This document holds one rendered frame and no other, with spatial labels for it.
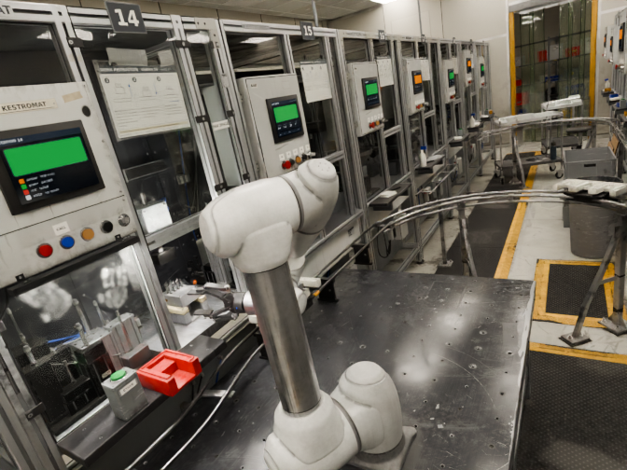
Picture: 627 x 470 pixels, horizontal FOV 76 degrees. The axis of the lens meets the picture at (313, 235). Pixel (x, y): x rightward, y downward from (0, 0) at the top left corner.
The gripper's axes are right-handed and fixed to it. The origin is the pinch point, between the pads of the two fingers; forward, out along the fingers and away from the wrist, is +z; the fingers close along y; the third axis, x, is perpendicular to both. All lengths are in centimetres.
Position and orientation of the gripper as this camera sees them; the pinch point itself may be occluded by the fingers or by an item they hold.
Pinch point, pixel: (198, 302)
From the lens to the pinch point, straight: 155.7
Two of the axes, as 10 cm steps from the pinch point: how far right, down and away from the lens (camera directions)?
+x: -2.7, 3.8, -8.8
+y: -1.7, -9.2, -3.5
